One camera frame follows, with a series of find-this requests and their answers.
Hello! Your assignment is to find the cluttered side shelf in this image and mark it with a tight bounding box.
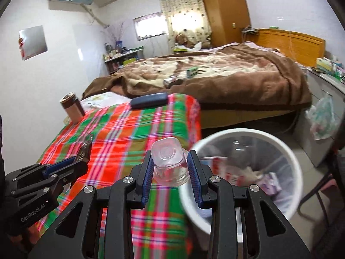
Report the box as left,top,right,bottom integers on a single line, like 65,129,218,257
104,47,144,74

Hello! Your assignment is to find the stack of small boxes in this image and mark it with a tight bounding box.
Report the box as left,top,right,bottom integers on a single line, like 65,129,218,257
315,55,345,83

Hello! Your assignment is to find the small silver packet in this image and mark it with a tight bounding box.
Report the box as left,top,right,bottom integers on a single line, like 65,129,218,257
164,76,185,88

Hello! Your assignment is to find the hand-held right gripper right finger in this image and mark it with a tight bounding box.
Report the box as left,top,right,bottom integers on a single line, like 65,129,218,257
187,150,313,259

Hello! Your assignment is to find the red green plaid tablecloth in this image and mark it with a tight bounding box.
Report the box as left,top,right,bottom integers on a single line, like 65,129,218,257
35,93,202,259

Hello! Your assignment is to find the brown teddy bear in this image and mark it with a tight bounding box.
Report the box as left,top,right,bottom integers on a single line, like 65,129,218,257
175,33,194,47

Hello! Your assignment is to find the wooden bed headboard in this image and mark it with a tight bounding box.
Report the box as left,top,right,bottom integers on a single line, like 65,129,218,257
253,28,326,66

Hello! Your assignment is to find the pink brown thermos mug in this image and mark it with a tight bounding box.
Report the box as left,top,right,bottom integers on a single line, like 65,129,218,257
59,92,85,123

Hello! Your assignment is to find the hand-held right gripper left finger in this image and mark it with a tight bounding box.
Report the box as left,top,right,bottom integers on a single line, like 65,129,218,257
27,150,155,259

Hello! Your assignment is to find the air conditioner pipe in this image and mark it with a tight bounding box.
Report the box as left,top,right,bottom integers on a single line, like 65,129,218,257
81,4,110,29

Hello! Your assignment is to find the white floral bed sheet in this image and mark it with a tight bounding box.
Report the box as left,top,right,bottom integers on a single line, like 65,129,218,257
80,92,132,111

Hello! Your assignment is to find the dark metal chair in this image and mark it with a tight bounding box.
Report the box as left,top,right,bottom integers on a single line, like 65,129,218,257
298,132,345,259

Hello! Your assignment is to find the wooden wardrobe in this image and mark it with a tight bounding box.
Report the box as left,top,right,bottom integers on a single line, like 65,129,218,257
199,0,251,49

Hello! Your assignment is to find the dotted window curtain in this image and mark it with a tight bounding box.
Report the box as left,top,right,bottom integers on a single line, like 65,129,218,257
158,0,212,52

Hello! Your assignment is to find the square wall mirror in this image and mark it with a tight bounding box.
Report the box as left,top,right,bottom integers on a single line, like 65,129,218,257
19,25,48,60

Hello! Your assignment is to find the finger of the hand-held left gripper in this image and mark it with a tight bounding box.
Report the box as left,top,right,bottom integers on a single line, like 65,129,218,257
40,156,78,176
51,163,89,188

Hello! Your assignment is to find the white trash bin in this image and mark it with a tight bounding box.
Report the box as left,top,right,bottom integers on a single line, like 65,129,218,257
179,128,301,234

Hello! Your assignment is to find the vase with dry branches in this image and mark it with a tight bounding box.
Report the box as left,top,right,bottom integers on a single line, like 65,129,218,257
101,22,126,50

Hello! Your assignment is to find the white cabinet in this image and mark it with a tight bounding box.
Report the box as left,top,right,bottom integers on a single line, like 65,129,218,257
306,67,345,168

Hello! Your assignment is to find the black glasses case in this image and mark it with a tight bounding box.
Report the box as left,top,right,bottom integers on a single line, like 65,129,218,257
130,92,169,110

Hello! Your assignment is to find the dark snack wrapper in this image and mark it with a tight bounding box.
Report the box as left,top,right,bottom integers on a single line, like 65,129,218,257
77,134,94,165

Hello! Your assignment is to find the small window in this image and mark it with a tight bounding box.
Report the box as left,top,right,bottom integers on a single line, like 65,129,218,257
133,12,169,41

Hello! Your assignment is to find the hanging plastic bag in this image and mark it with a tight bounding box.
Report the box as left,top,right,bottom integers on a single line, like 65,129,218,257
306,93,337,141

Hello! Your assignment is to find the small pink white box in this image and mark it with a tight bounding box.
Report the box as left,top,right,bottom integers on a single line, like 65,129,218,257
201,156,244,188

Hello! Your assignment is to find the purple milk carton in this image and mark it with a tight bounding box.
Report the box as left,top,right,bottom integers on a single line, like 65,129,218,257
259,172,282,197

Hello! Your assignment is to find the bed with brown blanket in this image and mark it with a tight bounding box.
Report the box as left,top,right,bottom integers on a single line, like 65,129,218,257
82,42,313,114

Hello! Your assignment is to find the clear plastic bottle red cap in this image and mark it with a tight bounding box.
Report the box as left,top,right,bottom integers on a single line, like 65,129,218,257
150,137,190,187

